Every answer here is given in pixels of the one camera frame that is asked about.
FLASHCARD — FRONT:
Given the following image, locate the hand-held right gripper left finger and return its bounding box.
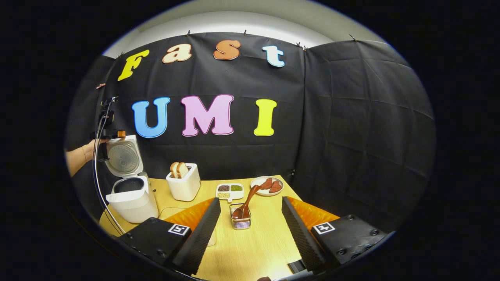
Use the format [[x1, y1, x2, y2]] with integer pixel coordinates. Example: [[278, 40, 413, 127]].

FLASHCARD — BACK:
[[119, 197, 221, 276]]

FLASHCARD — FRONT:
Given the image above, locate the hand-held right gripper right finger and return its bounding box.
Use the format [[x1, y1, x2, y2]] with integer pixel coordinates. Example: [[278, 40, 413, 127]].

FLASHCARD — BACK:
[[281, 196, 391, 274]]

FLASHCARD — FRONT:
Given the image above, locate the clear wire chopstick holder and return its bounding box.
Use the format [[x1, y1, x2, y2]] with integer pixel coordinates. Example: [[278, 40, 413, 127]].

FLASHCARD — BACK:
[[229, 203, 252, 230]]

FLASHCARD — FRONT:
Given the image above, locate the brown wooden spoon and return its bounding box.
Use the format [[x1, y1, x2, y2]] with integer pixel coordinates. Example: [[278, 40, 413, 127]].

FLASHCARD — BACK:
[[232, 185, 263, 220]]

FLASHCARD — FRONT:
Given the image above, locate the white rice cooker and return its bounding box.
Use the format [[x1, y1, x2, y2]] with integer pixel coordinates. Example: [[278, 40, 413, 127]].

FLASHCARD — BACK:
[[105, 135, 159, 224]]

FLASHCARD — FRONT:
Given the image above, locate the white toaster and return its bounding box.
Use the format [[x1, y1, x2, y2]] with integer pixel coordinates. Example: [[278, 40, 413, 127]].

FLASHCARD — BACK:
[[166, 163, 201, 202]]

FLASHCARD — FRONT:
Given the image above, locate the white divided grain dish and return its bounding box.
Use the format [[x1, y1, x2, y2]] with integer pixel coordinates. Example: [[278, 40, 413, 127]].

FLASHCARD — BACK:
[[216, 183, 245, 202]]

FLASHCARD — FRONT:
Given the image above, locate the white round plate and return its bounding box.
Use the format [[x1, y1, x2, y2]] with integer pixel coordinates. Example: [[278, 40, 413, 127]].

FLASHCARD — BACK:
[[250, 176, 284, 196]]

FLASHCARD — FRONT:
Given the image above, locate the black backdrop cloth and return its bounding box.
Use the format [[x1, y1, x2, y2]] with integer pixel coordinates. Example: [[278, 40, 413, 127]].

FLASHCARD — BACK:
[[64, 32, 436, 233]]

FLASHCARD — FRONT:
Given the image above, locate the thin gripper cable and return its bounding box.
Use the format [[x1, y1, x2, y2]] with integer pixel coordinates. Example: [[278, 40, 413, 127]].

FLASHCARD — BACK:
[[92, 97, 126, 236]]

